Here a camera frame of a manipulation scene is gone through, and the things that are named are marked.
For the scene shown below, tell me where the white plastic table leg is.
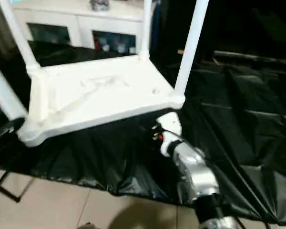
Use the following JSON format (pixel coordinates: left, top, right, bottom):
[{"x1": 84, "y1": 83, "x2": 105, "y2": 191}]
[
  {"x1": 139, "y1": 0, "x2": 153, "y2": 60},
  {"x1": 173, "y1": 0, "x2": 210, "y2": 105},
  {"x1": 0, "y1": 0, "x2": 41, "y2": 72},
  {"x1": 0, "y1": 57, "x2": 29, "y2": 122}
]

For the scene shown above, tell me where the white plastic table top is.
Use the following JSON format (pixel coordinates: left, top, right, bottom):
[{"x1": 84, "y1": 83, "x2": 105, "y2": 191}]
[{"x1": 16, "y1": 53, "x2": 185, "y2": 147}]

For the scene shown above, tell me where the black stand leg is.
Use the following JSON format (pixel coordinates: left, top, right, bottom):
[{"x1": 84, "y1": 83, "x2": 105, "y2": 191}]
[{"x1": 0, "y1": 170, "x2": 36, "y2": 203}]

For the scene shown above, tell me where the black mat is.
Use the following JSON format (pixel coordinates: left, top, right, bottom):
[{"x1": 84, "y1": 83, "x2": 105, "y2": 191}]
[{"x1": 0, "y1": 40, "x2": 286, "y2": 226}]

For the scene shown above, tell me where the grey curtain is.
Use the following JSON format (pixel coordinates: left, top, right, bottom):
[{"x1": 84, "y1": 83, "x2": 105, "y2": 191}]
[{"x1": 0, "y1": 0, "x2": 15, "y2": 48}]

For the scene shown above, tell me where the black flat monitor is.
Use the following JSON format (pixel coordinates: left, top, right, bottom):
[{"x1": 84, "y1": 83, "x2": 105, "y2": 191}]
[{"x1": 213, "y1": 50, "x2": 286, "y2": 66}]

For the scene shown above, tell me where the white glass-door cabinet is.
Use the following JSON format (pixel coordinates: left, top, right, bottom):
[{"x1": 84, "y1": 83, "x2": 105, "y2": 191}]
[{"x1": 11, "y1": 0, "x2": 145, "y2": 54}]

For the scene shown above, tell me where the black object pile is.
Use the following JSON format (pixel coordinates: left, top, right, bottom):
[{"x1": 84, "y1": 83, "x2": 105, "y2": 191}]
[{"x1": 89, "y1": 0, "x2": 110, "y2": 11}]

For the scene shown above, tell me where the black backdrop cloth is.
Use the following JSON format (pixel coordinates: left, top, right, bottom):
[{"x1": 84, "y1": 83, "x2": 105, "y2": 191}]
[{"x1": 200, "y1": 0, "x2": 286, "y2": 54}]

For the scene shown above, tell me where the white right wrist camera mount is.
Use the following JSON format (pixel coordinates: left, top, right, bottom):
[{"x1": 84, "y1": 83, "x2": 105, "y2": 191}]
[{"x1": 156, "y1": 111, "x2": 183, "y2": 157}]

